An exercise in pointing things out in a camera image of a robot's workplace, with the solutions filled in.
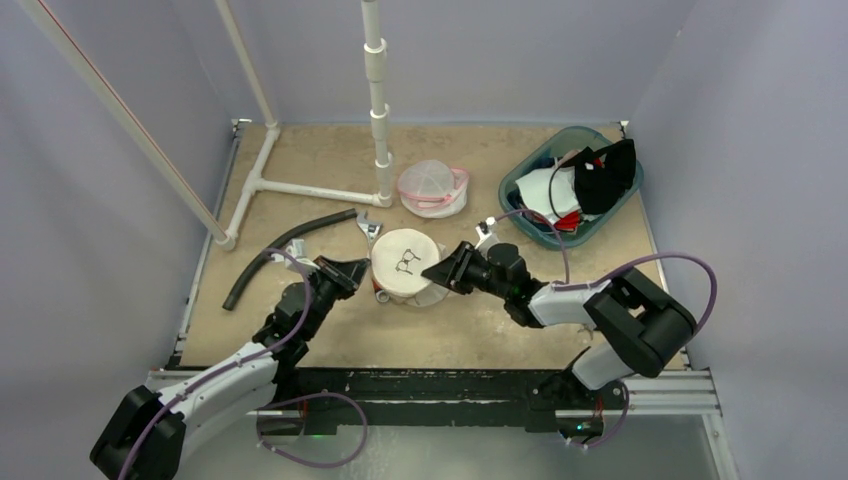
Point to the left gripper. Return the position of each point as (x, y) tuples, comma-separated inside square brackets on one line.
[(344, 275)]

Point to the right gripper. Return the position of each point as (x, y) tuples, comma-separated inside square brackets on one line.
[(462, 271)]

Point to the pink-trimmed mesh laundry bag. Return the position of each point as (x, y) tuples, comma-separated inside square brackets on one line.
[(431, 189)]

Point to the teal plastic bin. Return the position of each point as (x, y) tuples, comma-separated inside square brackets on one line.
[(568, 138)]

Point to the pale mint green bra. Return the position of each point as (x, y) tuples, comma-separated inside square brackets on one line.
[(549, 193)]

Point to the red and black bra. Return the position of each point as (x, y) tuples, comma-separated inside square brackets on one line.
[(570, 222)]

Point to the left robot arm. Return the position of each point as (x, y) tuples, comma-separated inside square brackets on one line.
[(150, 432)]

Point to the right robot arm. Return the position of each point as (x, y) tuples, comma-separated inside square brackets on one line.
[(643, 326)]

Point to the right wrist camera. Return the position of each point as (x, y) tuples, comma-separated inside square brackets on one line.
[(487, 236)]

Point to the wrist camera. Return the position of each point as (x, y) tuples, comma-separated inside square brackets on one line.
[(487, 236), (297, 252)]

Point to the red-handled adjustable wrench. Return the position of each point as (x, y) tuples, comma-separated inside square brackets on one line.
[(371, 231)]

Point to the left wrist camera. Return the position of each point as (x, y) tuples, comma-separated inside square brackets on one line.
[(297, 252)]

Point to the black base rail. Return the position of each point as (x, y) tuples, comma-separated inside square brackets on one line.
[(535, 400)]

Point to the white PVC pipe frame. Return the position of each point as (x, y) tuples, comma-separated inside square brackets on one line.
[(375, 53)]

